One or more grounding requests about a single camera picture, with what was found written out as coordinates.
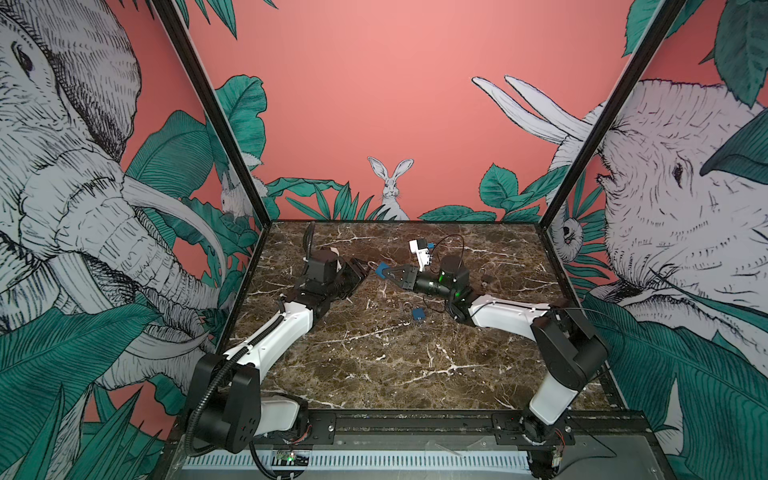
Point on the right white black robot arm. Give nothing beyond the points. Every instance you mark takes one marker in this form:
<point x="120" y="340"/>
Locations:
<point x="569" y="344"/>

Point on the small green circuit board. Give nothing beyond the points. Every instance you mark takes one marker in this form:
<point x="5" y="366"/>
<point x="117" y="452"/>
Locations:
<point x="291" y="459"/>

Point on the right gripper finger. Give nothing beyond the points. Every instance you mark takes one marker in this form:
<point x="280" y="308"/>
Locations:
<point x="401" y="273"/>
<point x="405" y="283"/>

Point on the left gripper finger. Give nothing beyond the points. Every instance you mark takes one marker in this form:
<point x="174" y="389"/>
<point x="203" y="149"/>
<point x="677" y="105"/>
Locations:
<point x="360" y="268"/>
<point x="350" y="284"/>

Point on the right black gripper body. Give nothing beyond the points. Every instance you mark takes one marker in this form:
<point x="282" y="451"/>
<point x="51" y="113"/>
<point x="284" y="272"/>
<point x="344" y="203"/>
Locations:
<point x="432" y="285"/>

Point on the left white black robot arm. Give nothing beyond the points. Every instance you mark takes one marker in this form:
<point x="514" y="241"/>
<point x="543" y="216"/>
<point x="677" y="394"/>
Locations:
<point x="224" y="406"/>

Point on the white perforated cable tray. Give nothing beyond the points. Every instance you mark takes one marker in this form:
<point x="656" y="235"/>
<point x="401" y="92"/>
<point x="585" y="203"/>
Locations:
<point x="437" y="460"/>

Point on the right black frame post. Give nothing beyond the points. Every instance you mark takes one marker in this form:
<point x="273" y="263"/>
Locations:
<point x="655" y="32"/>

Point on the black frame post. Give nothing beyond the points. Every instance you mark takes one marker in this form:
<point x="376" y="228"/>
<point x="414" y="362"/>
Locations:
<point x="171" y="20"/>
<point x="655" y="32"/>

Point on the left black frame post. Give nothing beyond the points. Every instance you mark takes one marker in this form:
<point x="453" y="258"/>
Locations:
<point x="171" y="20"/>

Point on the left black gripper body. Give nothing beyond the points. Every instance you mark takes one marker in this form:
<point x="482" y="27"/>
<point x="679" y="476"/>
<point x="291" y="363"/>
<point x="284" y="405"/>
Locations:
<point x="344" y="279"/>

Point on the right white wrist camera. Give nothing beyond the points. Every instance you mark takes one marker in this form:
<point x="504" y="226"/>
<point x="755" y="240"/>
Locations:
<point x="422" y="249"/>

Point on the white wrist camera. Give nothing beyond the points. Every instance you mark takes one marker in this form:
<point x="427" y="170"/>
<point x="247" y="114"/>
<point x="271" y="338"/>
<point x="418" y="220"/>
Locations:
<point x="307" y="240"/>
<point x="422" y="249"/>

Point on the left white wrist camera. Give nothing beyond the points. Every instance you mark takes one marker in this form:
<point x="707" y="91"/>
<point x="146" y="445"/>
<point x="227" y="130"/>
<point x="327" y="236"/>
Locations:
<point x="307" y="240"/>

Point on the black front mounting rail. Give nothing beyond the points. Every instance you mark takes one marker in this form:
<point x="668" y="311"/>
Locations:
<point x="503" y="427"/>

